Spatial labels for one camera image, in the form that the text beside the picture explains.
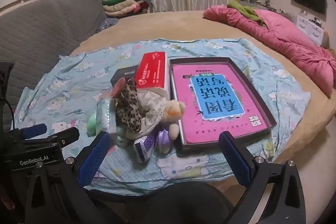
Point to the salmon carrot plush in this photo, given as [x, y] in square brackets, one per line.
[119, 87]

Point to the white floral scrunchie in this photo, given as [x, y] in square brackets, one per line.
[152, 108]

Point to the cartoon cat printed blanket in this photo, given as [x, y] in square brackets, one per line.
[78, 77]

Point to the green cloth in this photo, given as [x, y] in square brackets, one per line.
[246, 10]

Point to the bed with tan sheet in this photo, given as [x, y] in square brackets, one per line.
[170, 24]

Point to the round purple packet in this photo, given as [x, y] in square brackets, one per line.
[164, 141]

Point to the light green soft pad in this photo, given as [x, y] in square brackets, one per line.
[92, 124]

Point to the beige teddy bear plush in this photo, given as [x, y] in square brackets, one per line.
[174, 108]

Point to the white drawer cabinet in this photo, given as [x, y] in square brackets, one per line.
[309, 28]

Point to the grey quilted sofa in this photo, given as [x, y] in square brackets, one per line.
[39, 29]

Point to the dark blue box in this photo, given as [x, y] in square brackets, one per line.
[123, 75]

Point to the pile of folded clothes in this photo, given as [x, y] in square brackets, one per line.
[123, 5]

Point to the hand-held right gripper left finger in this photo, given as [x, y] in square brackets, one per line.
[94, 158]

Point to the purple white pouch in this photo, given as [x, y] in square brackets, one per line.
[143, 149]

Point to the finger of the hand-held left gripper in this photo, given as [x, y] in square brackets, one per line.
[34, 130]
[65, 136]

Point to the leopard print scrunchie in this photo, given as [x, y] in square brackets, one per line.
[128, 106]

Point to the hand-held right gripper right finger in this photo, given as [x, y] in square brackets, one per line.
[236, 161]

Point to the mint tissue pack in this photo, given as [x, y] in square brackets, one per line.
[106, 116]

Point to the dark floral cloth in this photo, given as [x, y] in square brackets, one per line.
[107, 23]

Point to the red tissue pack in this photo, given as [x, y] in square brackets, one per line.
[152, 69]

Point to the dark shallow box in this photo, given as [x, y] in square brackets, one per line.
[256, 100]

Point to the pink quilt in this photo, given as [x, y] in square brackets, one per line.
[288, 43]

